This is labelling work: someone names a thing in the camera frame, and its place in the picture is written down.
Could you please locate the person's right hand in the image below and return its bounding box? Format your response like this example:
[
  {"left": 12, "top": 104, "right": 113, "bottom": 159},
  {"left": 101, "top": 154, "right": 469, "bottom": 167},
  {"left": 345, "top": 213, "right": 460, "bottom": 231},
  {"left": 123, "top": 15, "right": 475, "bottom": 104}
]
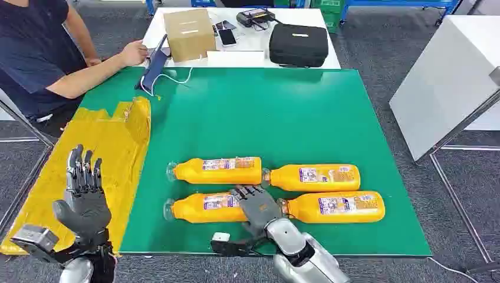
[{"left": 119, "top": 40, "right": 150, "bottom": 68}]

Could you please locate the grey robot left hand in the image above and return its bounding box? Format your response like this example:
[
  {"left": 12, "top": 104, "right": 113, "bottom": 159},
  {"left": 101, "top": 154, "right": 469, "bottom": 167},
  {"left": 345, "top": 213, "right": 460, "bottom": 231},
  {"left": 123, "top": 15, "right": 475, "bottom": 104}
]
[{"left": 52, "top": 144, "right": 113, "bottom": 245}]

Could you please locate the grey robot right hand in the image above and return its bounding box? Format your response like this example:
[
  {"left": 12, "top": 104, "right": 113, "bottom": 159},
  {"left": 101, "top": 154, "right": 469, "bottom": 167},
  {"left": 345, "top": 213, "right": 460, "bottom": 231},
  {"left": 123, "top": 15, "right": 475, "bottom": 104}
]
[{"left": 229, "top": 185, "right": 283, "bottom": 238}]

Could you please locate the orange drink bottle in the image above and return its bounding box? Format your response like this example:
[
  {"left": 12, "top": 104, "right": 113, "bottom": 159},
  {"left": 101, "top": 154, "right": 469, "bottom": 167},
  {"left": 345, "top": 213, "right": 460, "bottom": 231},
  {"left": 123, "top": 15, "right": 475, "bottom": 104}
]
[
  {"left": 163, "top": 192, "right": 251, "bottom": 225},
  {"left": 277, "top": 190, "right": 386, "bottom": 225},
  {"left": 261, "top": 164, "right": 361, "bottom": 193},
  {"left": 166, "top": 157, "right": 263, "bottom": 186}
]

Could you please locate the tablet in blue case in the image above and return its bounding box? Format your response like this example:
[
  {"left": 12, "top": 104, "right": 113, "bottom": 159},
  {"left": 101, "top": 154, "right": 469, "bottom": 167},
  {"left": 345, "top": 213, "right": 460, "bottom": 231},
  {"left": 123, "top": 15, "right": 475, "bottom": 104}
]
[{"left": 134, "top": 34, "right": 172, "bottom": 94}]

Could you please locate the brown cardboard box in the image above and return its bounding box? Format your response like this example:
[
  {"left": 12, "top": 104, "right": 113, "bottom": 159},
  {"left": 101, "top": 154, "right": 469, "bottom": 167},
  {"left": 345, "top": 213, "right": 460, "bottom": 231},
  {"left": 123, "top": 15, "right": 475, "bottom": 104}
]
[{"left": 163, "top": 8, "right": 217, "bottom": 63}]

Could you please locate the yellow plastic sheet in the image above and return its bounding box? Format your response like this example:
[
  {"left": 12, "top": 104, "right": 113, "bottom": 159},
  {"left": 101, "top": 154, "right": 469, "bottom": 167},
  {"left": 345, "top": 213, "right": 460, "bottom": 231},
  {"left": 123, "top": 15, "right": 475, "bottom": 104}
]
[{"left": 0, "top": 96, "right": 152, "bottom": 256}]

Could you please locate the person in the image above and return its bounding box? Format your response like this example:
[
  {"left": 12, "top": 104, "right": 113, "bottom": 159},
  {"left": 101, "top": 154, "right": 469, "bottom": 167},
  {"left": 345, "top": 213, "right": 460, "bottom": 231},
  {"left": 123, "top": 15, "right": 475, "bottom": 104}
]
[{"left": 0, "top": 0, "right": 151, "bottom": 137}]

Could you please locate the green mat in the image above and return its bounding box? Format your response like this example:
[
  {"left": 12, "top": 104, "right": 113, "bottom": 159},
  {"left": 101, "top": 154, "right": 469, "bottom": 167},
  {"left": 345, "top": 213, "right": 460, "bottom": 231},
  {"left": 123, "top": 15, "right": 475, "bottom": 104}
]
[{"left": 80, "top": 67, "right": 432, "bottom": 259}]

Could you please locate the white-edged smartphone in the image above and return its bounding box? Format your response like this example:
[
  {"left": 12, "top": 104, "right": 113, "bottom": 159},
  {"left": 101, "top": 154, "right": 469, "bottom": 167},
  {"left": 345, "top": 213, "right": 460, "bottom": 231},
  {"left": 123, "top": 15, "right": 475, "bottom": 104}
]
[{"left": 217, "top": 28, "right": 238, "bottom": 48}]

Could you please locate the flat white box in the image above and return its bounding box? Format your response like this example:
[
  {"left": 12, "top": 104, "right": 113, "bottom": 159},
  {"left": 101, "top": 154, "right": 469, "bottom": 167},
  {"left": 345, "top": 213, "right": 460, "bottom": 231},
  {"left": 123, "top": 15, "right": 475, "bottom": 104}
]
[{"left": 206, "top": 50, "right": 267, "bottom": 68}]

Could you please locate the white table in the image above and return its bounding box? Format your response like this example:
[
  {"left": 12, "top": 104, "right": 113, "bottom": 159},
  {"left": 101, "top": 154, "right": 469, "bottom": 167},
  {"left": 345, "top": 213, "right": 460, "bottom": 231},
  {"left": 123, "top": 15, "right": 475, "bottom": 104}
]
[{"left": 142, "top": 6, "right": 341, "bottom": 70}]

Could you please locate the black remote controller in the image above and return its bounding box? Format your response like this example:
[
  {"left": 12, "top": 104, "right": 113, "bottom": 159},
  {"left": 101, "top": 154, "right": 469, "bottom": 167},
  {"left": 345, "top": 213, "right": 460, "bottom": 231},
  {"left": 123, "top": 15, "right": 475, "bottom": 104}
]
[{"left": 236, "top": 8, "right": 276, "bottom": 29}]

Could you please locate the black zip case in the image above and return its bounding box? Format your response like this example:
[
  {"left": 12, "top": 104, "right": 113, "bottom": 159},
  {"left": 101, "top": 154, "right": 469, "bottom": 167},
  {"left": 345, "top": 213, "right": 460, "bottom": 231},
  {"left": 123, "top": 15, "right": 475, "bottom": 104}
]
[{"left": 268, "top": 22, "right": 330, "bottom": 69}]

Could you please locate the green crate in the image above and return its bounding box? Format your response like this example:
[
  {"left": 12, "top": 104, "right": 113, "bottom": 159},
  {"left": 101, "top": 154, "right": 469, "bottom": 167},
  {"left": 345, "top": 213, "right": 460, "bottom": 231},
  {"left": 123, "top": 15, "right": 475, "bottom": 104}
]
[{"left": 310, "top": 0, "right": 347, "bottom": 34}]

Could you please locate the white cabinet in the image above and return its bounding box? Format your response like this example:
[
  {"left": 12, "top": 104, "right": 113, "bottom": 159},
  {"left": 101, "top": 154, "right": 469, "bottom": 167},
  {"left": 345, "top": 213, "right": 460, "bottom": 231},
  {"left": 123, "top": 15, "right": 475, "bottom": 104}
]
[{"left": 389, "top": 15, "right": 500, "bottom": 162}]

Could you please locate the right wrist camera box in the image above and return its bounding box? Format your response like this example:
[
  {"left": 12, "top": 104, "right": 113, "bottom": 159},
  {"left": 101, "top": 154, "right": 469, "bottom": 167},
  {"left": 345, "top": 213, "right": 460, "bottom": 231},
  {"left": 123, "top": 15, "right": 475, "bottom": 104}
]
[{"left": 210, "top": 232, "right": 270, "bottom": 259}]

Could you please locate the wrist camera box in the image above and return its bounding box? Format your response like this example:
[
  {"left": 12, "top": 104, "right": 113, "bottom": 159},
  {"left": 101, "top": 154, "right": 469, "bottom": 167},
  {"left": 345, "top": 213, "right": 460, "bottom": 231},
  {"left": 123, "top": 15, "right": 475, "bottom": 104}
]
[
  {"left": 210, "top": 232, "right": 270, "bottom": 259},
  {"left": 11, "top": 224, "right": 75, "bottom": 267}
]

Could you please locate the thin white cable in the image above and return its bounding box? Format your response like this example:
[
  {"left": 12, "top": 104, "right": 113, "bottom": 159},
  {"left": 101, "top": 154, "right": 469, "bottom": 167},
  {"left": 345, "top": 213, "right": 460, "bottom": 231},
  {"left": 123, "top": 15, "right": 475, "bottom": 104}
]
[{"left": 140, "top": 67, "right": 194, "bottom": 97}]

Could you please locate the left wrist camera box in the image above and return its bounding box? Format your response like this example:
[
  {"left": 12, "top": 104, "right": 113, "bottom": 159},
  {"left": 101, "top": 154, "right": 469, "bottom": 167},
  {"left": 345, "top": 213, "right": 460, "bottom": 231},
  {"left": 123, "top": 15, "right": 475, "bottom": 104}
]
[{"left": 11, "top": 224, "right": 75, "bottom": 267}]

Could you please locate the grey metal floor frame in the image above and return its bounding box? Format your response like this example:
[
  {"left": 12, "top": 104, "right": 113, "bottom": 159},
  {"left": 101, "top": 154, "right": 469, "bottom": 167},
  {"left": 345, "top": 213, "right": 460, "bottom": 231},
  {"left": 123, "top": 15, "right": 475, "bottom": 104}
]
[
  {"left": 0, "top": 99, "right": 55, "bottom": 235},
  {"left": 429, "top": 87, "right": 500, "bottom": 274}
]

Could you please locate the white floor cable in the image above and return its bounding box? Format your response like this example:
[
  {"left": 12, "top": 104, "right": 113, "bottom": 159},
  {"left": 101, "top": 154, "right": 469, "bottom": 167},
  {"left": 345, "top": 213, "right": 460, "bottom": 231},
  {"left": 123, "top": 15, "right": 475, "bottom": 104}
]
[{"left": 426, "top": 256, "right": 481, "bottom": 283}]

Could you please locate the blue metal cart frame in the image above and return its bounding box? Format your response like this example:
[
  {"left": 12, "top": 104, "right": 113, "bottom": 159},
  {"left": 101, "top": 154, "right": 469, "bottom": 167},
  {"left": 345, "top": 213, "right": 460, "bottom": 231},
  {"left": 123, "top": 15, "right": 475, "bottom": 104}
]
[{"left": 340, "top": 0, "right": 462, "bottom": 24}]

